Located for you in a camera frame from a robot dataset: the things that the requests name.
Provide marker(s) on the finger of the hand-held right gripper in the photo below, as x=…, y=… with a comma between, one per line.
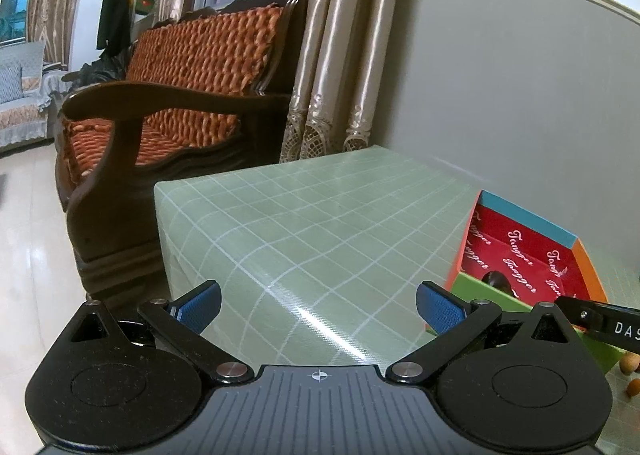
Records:
x=582, y=315

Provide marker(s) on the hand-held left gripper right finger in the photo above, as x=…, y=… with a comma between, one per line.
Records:
x=440, y=310

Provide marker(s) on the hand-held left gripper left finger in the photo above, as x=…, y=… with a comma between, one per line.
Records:
x=202, y=307

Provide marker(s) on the small orange-brown nut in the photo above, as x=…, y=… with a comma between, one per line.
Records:
x=634, y=391

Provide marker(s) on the dark chocolate pastry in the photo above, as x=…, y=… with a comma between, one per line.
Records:
x=495, y=280

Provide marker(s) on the colourful cardboard box red inside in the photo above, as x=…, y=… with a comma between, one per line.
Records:
x=520, y=245

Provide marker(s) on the tan walnut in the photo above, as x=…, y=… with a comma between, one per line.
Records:
x=629, y=364

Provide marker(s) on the dark wooden sofa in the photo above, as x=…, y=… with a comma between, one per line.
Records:
x=105, y=235

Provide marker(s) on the orange woven sofa cushion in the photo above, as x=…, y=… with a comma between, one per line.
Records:
x=200, y=60

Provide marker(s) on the black bag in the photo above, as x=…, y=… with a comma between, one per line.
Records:
x=97, y=72

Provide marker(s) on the grey covered sofa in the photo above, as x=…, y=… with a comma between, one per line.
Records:
x=25, y=120

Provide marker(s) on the beige satin curtain lace hem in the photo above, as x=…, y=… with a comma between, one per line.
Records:
x=340, y=60

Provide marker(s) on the grey pillow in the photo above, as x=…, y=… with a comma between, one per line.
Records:
x=10, y=82

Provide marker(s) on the small box with red mark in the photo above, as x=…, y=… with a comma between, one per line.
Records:
x=145, y=6

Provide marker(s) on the black coat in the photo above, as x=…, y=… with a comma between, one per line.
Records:
x=114, y=10

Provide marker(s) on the white refrigerator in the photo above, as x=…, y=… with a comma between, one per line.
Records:
x=87, y=10

